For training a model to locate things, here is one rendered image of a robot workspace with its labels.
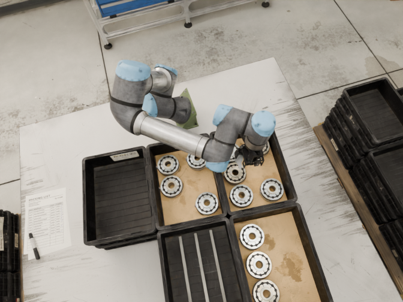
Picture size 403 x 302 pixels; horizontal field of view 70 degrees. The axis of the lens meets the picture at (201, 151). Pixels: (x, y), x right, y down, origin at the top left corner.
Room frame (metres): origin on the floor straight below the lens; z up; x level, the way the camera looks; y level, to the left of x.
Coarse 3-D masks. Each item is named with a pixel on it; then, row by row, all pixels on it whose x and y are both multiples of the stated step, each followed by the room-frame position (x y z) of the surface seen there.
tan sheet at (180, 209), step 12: (156, 156) 0.60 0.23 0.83; (180, 156) 0.58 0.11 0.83; (180, 168) 0.52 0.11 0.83; (204, 168) 0.50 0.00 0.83; (192, 180) 0.45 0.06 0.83; (204, 180) 0.44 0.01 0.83; (192, 192) 0.39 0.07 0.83; (216, 192) 0.37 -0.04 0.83; (168, 204) 0.35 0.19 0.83; (180, 204) 0.34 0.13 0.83; (192, 204) 0.34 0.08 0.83; (204, 204) 0.33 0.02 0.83; (168, 216) 0.30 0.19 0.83; (180, 216) 0.29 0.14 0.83; (192, 216) 0.28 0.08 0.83; (204, 216) 0.27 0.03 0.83
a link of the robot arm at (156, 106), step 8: (152, 96) 0.86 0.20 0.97; (160, 96) 0.86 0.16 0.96; (168, 96) 0.86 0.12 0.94; (144, 104) 0.86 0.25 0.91; (152, 104) 0.82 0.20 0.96; (160, 104) 0.83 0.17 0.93; (168, 104) 0.84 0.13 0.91; (152, 112) 0.80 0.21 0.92; (160, 112) 0.80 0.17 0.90; (168, 112) 0.81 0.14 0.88
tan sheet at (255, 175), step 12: (240, 144) 0.60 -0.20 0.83; (264, 156) 0.52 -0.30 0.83; (252, 168) 0.46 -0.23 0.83; (264, 168) 0.46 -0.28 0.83; (276, 168) 0.45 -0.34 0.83; (252, 180) 0.41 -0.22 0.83; (228, 192) 0.37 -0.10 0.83; (252, 192) 0.35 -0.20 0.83; (252, 204) 0.29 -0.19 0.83; (264, 204) 0.29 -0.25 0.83
